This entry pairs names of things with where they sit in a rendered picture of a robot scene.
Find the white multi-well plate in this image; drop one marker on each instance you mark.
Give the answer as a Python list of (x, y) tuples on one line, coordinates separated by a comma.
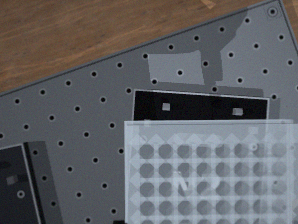
[(153, 150)]

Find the black rectangular nest plate with locating posts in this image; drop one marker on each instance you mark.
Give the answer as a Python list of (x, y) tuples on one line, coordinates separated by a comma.
[(19, 196)]

